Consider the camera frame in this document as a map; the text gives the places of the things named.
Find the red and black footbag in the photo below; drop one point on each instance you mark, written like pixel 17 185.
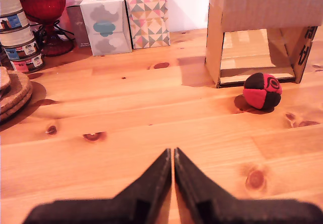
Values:
pixel 261 91

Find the cardboard dice tower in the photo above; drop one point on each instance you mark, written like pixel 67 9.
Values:
pixel 265 7

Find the round cork coaster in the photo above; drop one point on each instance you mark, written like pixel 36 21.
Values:
pixel 17 106
pixel 17 87
pixel 3 79

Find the cloud print tissue box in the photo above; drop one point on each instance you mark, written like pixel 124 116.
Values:
pixel 106 27

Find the triangle pattern tissue box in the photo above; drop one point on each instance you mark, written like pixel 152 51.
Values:
pixel 149 19

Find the pink label food can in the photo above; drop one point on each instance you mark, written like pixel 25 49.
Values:
pixel 27 64

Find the dark brown box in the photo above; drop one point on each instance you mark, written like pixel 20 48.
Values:
pixel 77 24

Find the blue label food can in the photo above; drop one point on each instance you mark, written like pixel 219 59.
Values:
pixel 13 21
pixel 24 50

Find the white label food can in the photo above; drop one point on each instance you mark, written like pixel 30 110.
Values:
pixel 16 36
pixel 10 5

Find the red glass goblet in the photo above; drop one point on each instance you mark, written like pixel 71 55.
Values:
pixel 43 4

